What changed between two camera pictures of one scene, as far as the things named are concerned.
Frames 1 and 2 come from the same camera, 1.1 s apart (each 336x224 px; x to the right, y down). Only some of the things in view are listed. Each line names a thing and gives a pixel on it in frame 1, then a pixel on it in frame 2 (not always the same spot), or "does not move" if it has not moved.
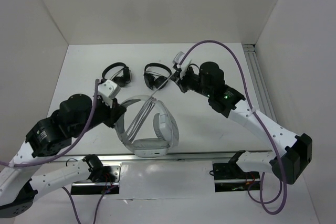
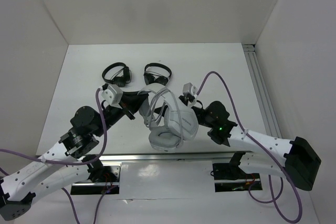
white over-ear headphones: [167, 130] → [181, 124]
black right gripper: [180, 82] → [185, 99]
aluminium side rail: [262, 93] does not move
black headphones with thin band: [154, 80] does not move
